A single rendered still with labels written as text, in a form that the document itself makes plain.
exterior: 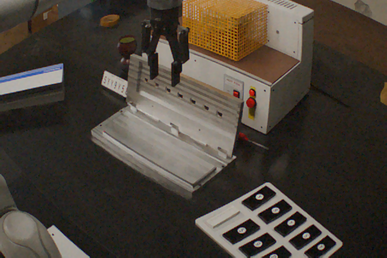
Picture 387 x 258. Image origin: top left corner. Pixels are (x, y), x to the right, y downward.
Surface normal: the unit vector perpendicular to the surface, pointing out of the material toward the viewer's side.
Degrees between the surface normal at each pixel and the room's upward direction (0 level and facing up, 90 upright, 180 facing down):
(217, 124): 80
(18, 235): 5
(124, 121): 0
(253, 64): 0
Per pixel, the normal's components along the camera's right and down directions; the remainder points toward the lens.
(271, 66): 0.00, -0.81
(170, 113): -0.63, 0.29
